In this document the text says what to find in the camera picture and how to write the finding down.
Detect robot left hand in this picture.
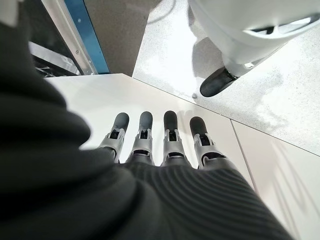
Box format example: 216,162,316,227
0,19,296,240

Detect white robot leg black foot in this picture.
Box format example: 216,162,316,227
186,0,320,98

